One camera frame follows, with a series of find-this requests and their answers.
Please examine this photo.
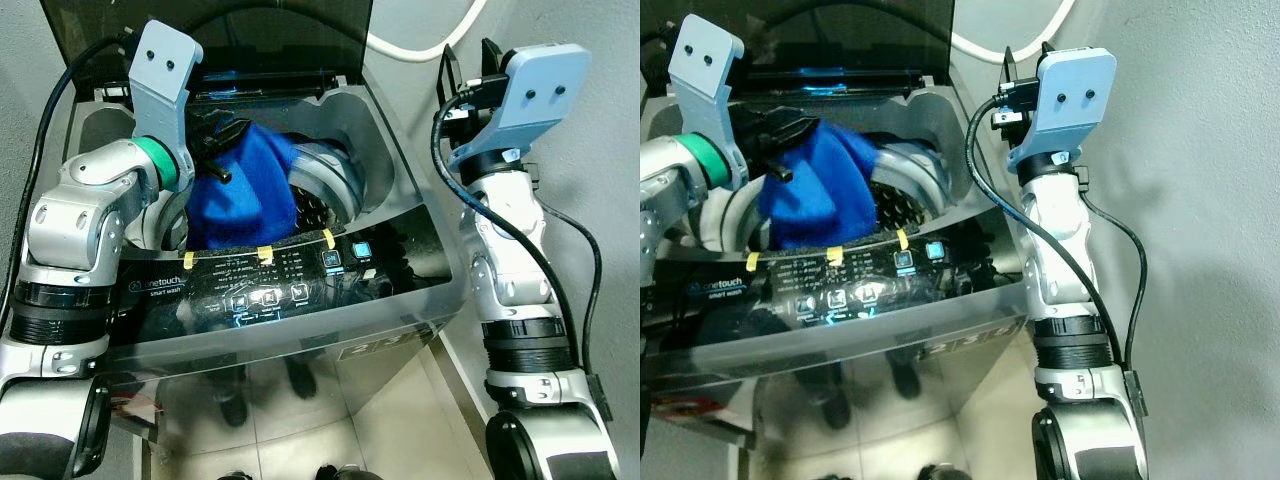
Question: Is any bright blue garment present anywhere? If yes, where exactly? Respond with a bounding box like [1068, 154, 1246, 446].
[186, 122, 299, 251]
[757, 122, 879, 251]

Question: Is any dark translucent washer lid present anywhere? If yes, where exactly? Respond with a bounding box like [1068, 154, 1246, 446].
[655, 0, 956, 101]
[40, 0, 374, 101]

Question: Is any steel washer drum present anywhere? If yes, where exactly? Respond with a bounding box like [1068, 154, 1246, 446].
[720, 140, 951, 246]
[150, 135, 369, 246]

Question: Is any black washer control panel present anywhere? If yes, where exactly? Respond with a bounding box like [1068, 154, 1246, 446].
[105, 205, 451, 343]
[650, 205, 1021, 346]

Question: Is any white washer hose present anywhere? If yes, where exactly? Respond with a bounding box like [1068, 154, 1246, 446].
[948, 0, 1079, 67]
[365, 0, 489, 64]

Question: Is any light blue right wrist camera mount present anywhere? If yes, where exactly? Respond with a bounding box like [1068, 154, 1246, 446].
[1005, 47, 1118, 173]
[447, 43, 593, 173]

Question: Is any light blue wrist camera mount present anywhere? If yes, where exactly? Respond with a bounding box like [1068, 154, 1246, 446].
[668, 14, 747, 191]
[447, 43, 593, 173]
[128, 18, 205, 193]
[1005, 47, 1118, 173]

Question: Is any light blue left wrist camera mount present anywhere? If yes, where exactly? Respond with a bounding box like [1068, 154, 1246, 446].
[128, 18, 205, 193]
[668, 14, 747, 191]

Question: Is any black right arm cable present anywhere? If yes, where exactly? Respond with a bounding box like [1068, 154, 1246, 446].
[542, 203, 614, 421]
[430, 92, 586, 376]
[965, 95, 1116, 371]
[1080, 190, 1148, 419]

